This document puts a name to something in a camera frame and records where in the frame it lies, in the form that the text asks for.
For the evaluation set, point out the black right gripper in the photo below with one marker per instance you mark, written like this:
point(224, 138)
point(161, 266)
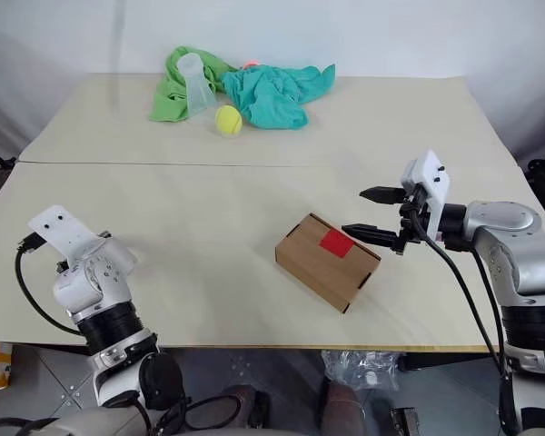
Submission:
point(409, 236)

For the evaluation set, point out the brown cardboard box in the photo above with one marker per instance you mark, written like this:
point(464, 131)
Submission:
point(327, 277)

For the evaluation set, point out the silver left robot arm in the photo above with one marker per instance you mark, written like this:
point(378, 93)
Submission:
point(113, 327)

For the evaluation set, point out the clear crumpled plastic bag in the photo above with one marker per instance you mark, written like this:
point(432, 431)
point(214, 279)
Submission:
point(359, 368)

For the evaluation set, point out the teal cloth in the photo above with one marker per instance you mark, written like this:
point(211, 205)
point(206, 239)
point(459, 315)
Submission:
point(272, 100)

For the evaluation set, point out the yellow tennis ball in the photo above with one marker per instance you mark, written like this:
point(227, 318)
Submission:
point(228, 120)

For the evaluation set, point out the small orange object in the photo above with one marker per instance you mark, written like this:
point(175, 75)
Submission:
point(250, 64)

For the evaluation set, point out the dark brown rounded shape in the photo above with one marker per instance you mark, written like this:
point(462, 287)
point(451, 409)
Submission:
point(343, 409)

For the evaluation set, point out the clear plastic cup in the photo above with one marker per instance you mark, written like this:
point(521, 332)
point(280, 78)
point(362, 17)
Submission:
point(199, 91)

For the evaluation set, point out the light green cloth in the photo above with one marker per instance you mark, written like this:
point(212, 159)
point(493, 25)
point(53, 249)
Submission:
point(168, 100)

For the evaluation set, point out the silver robot torso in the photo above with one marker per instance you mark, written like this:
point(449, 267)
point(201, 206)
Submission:
point(86, 422)

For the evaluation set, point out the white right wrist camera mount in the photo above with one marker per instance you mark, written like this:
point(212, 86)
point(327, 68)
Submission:
point(429, 177)

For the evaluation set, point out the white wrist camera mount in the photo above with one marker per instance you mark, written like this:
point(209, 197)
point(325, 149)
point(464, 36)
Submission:
point(59, 227)
point(429, 177)

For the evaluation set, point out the dark metal bracket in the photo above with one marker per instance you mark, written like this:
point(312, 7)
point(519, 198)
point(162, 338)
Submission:
point(404, 422)

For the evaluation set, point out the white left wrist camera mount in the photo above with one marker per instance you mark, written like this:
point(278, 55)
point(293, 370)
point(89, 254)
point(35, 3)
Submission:
point(59, 227)

